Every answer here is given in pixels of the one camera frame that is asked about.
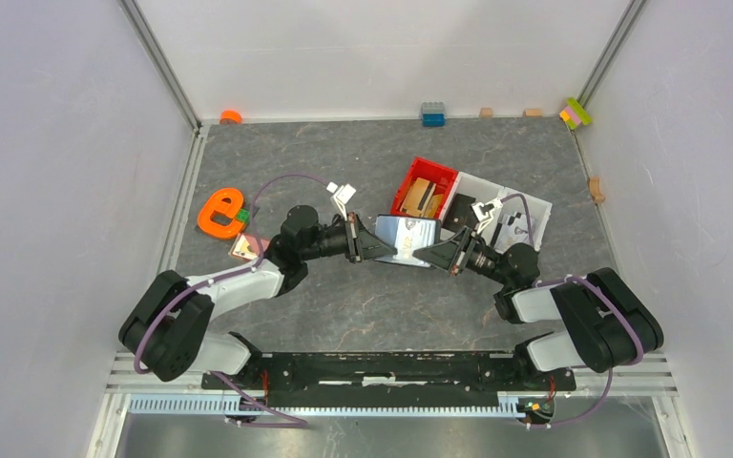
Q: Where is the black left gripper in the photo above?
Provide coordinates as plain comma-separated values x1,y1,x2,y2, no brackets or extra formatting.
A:
300,211,395,262

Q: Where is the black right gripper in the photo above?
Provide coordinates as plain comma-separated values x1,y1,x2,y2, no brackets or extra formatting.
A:
413,224,512,287

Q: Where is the white VIP credit card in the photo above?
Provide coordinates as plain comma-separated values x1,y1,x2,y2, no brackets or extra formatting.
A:
394,218,438,268

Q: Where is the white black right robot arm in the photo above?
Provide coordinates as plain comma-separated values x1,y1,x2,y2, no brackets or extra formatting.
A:
413,230,664,389

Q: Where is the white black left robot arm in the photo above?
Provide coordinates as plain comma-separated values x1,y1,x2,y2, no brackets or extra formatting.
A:
118,205,397,389

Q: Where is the stack of gold credit cards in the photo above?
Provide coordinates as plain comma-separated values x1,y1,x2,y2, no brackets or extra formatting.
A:
399,177,444,219

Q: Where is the white plastic bin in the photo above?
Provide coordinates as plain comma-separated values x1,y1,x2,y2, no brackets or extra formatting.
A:
438,172,506,241
492,188,553,252

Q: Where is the red plastic bin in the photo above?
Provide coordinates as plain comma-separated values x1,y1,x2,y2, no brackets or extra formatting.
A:
390,156,458,219

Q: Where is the pink wooden block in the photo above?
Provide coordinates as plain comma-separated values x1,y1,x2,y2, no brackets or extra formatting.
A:
228,233,270,261

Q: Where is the green lego brick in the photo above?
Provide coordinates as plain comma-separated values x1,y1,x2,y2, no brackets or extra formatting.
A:
235,208,253,225

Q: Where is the blue grey lego block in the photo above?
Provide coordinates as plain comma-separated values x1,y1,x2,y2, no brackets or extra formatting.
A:
420,102,447,128

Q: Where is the orange letter toy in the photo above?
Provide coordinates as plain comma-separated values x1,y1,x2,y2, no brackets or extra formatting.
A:
198,188,246,239

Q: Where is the curved wooden arch block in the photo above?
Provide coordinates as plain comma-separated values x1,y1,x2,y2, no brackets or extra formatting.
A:
587,177,606,204

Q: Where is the green pink lego stack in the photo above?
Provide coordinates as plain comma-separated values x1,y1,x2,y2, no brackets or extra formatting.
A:
558,97,593,131

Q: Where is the orange round toy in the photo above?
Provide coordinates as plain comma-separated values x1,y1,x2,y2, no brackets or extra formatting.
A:
219,110,242,125

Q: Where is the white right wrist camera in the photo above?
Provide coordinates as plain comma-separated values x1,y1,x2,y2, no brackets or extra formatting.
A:
471,198,503,236

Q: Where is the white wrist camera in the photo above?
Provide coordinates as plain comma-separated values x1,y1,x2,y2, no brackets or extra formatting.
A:
471,198,503,236
326,181,356,218

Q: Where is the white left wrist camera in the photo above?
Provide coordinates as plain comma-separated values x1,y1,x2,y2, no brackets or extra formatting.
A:
326,181,356,218

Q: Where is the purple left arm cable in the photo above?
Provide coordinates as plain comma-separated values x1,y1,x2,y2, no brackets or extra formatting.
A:
132,174,331,375

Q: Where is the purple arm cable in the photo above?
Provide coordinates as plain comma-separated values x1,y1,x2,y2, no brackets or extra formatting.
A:
499,193,646,431
132,174,331,375

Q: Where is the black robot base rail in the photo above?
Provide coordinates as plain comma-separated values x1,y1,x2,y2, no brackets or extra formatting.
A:
229,350,576,408

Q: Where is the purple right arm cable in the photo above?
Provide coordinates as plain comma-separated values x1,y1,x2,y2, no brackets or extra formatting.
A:
499,193,646,431

